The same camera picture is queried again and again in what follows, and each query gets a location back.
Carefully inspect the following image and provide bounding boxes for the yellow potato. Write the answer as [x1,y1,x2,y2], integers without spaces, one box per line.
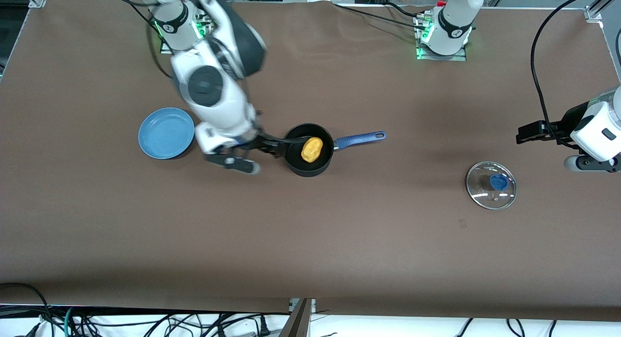
[301,137,324,163]

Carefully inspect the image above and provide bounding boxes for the glass lid with blue knob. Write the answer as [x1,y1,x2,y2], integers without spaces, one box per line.
[466,161,518,210]

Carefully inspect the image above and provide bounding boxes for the blue plate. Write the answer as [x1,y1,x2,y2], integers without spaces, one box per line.
[138,107,196,160]

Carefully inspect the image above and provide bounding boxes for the brown paper table cover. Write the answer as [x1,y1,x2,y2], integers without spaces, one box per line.
[0,0,621,323]

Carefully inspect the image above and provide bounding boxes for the black pot with blue handle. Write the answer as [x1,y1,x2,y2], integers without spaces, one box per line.
[282,122,388,177]

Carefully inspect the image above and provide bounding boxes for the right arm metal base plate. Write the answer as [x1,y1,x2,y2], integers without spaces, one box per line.
[160,6,215,55]

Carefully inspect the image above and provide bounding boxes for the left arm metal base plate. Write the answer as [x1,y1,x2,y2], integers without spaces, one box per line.
[413,12,468,62]

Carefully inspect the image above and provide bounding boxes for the aluminium frame corner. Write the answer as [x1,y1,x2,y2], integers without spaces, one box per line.
[584,0,621,23]

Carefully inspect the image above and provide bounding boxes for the black cable across table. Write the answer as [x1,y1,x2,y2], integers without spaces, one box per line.
[334,1,425,31]

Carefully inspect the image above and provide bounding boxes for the aluminium profile post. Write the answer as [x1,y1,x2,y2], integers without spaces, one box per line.
[278,298,317,337]

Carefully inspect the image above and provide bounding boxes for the black plug cable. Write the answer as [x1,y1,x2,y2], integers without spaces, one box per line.
[204,314,272,337]

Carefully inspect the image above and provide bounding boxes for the black looping floor cable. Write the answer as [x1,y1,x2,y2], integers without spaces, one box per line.
[0,282,55,337]

